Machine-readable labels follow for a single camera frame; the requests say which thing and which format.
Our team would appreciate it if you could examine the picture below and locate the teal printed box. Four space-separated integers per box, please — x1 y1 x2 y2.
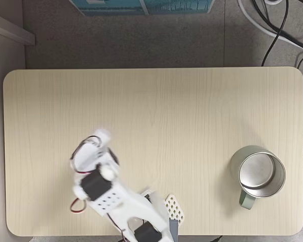
68 0 216 17

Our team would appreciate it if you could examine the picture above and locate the grey table clamp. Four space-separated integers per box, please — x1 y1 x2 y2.
168 218 180 242

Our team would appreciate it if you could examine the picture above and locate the grey shelf board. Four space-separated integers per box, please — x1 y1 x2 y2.
0 11 36 46

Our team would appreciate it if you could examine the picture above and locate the red black servo wire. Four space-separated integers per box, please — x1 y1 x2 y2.
70 197 88 214

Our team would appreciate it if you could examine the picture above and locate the thick white cable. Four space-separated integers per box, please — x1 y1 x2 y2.
237 0 303 53

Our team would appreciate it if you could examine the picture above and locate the grey steel mug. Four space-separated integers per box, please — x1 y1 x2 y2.
229 145 287 211

